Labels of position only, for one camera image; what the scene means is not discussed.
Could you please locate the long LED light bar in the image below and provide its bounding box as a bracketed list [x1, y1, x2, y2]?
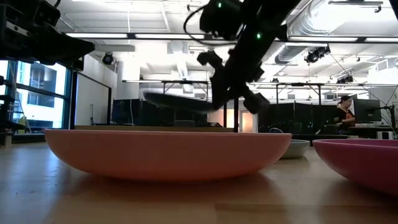
[287, 36, 398, 44]
[65, 32, 206, 40]

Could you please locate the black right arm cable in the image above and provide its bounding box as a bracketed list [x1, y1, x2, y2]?
[183, 3, 225, 47]

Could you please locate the black metal shelf frame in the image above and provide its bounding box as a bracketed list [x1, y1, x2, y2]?
[70, 67, 239, 133]

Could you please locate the magenta plate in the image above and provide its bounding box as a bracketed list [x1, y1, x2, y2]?
[312, 138, 398, 197]

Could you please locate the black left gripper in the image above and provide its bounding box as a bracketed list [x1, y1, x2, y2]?
[30, 18, 96, 72]

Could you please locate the black ceiling spotlight cluster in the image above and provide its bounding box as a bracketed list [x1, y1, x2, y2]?
[304, 45, 331, 65]

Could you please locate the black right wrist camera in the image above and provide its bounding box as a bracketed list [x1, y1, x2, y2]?
[198, 0, 245, 40]

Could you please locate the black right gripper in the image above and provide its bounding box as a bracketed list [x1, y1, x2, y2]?
[197, 27, 280, 114]

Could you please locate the peach plate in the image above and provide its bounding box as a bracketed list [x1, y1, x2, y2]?
[43, 129, 293, 182]

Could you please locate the black room partition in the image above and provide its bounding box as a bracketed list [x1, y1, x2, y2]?
[257, 103, 340, 133]
[111, 98, 208, 127]

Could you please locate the light pink plate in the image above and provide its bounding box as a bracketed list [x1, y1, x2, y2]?
[142, 91, 218, 114]

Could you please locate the silver ventilation duct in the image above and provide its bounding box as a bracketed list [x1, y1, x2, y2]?
[275, 0, 346, 65]

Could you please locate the person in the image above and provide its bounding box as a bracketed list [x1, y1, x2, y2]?
[334, 95, 357, 130]

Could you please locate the teal plate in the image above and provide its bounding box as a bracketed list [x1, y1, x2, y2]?
[279, 139, 311, 160]

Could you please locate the black computer monitor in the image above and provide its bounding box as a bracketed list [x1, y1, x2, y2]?
[353, 98, 382, 123]

